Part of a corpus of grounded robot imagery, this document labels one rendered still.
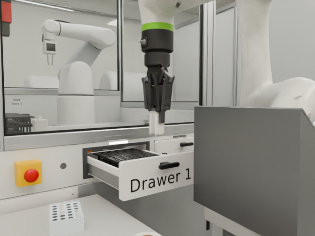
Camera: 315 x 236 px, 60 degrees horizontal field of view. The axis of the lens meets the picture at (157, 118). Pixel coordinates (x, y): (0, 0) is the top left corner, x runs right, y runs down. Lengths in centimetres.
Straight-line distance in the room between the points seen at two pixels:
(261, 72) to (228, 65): 184
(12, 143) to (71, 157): 20
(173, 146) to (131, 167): 46
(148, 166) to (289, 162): 38
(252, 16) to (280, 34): 150
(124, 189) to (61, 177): 29
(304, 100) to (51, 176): 83
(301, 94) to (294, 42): 159
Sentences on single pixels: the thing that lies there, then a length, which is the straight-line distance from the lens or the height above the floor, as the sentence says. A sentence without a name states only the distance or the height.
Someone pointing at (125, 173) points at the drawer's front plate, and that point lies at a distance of 78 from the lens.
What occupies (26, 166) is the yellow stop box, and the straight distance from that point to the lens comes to 92.
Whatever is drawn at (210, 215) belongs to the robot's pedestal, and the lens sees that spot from 91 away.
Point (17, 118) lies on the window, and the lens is 96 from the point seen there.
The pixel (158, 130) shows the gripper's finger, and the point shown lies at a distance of 79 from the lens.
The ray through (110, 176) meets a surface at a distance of 87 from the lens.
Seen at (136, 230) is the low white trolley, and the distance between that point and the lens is 77.
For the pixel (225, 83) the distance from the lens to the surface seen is 288.
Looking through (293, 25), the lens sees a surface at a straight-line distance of 252.
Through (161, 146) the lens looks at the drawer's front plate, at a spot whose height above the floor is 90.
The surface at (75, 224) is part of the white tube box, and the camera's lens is 78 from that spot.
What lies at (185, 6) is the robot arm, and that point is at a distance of 71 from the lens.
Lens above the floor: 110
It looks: 4 degrees down
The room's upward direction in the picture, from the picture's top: straight up
